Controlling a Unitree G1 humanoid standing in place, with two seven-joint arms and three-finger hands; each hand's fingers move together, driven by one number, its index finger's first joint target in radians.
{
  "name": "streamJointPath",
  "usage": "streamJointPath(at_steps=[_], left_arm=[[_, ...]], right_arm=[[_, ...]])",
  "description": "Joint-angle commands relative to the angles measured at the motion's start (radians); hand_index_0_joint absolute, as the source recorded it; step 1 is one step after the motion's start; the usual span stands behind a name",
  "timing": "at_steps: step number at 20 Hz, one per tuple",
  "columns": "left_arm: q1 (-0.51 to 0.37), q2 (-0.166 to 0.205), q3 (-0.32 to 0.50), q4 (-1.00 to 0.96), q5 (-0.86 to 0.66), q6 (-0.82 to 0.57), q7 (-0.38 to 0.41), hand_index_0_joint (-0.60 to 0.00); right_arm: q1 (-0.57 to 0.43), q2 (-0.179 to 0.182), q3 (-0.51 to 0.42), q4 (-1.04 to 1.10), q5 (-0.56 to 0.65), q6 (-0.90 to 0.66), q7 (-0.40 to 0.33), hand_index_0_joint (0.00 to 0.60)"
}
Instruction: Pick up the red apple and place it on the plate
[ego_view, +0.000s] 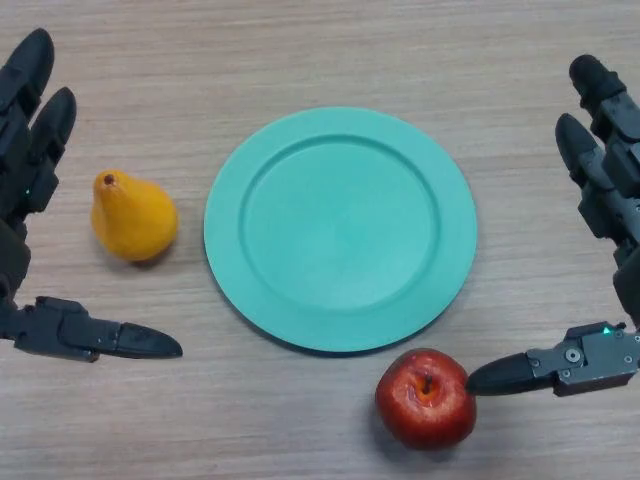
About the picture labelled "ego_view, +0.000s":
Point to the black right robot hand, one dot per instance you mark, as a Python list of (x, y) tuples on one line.
[(617, 165)]

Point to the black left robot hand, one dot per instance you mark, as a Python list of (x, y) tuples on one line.
[(20, 150)]

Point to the red apple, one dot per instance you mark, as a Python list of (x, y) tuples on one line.
[(425, 405)]

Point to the green round plate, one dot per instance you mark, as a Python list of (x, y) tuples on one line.
[(340, 230)]

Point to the yellow pear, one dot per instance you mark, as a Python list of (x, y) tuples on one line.
[(132, 220)]

